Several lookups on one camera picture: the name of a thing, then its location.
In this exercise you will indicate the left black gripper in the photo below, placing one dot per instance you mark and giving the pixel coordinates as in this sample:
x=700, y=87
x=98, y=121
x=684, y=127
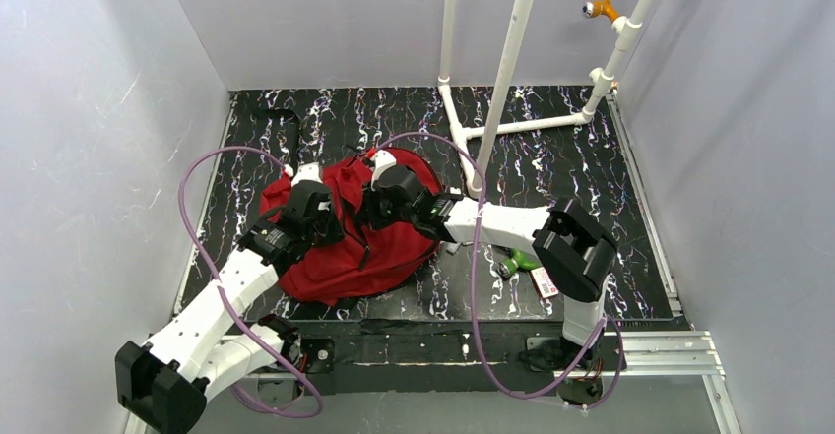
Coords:
x=320, y=220

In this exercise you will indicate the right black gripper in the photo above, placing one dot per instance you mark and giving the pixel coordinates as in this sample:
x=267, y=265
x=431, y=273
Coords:
x=381, y=206

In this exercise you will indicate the red student backpack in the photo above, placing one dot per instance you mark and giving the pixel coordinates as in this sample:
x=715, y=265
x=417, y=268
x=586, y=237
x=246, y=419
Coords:
x=366, y=262

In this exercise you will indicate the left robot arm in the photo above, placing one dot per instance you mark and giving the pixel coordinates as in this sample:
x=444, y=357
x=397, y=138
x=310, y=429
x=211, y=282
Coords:
x=168, y=380

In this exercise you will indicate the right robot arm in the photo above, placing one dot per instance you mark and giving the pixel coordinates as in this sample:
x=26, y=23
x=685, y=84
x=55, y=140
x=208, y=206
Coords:
x=570, y=245

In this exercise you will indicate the small red white card box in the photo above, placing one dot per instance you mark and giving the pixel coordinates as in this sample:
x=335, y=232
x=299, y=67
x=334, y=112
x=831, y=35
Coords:
x=543, y=283

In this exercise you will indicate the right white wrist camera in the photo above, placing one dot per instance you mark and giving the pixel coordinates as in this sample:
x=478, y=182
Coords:
x=378, y=162

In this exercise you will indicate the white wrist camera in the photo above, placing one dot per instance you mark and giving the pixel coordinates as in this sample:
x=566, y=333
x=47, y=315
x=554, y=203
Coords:
x=311, y=171
x=378, y=162

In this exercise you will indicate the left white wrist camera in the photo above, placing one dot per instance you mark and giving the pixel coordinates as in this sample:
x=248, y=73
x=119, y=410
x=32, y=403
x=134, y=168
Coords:
x=311, y=171

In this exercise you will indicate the white PVC pipe frame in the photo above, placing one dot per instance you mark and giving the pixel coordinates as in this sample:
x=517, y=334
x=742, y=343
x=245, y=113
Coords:
x=488, y=47

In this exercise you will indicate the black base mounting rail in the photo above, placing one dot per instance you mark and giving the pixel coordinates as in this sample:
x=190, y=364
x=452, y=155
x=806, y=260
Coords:
x=420, y=356

